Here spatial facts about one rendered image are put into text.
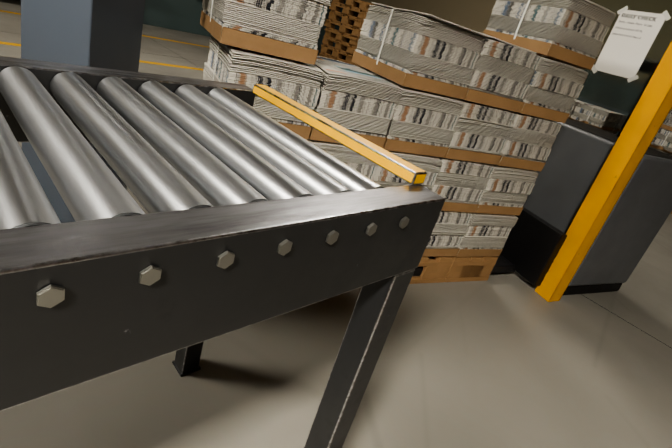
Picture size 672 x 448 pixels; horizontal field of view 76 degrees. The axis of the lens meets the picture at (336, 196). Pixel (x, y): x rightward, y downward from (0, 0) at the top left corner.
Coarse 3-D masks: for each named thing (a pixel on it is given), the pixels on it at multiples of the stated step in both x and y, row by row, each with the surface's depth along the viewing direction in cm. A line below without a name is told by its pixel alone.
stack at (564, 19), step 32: (512, 0) 180; (544, 0) 167; (576, 0) 158; (512, 32) 180; (544, 32) 166; (576, 32) 165; (544, 64) 166; (544, 96) 174; (576, 96) 181; (512, 128) 176; (544, 128) 185; (544, 160) 192; (512, 192) 193; (480, 224) 195; (512, 224) 205
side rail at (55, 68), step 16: (0, 64) 61; (16, 64) 63; (32, 64) 65; (48, 64) 67; (64, 64) 70; (48, 80) 66; (96, 80) 70; (128, 80) 74; (144, 80) 75; (160, 80) 77; (176, 80) 81; (192, 80) 84; (208, 80) 88; (0, 96) 63; (240, 96) 90; (64, 112) 69; (16, 128) 66
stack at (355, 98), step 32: (224, 64) 125; (256, 64) 121; (288, 64) 125; (320, 64) 143; (256, 96) 126; (288, 96) 130; (320, 96) 136; (352, 96) 140; (384, 96) 144; (416, 96) 149; (352, 128) 144; (384, 128) 150; (416, 128) 156; (448, 128) 162; (480, 128) 169; (352, 160) 150; (416, 160) 162; (448, 160) 169; (448, 192) 177; (480, 192) 185; (448, 224) 186; (448, 256) 198
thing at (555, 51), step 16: (496, 32) 186; (528, 48) 172; (544, 48) 165; (560, 48) 165; (576, 64) 173; (592, 64) 177; (528, 112) 174; (544, 112) 178; (560, 112) 182; (512, 160) 183; (528, 160) 188; (480, 208) 190; (496, 208) 194; (512, 208) 198; (464, 256) 201; (480, 256) 206
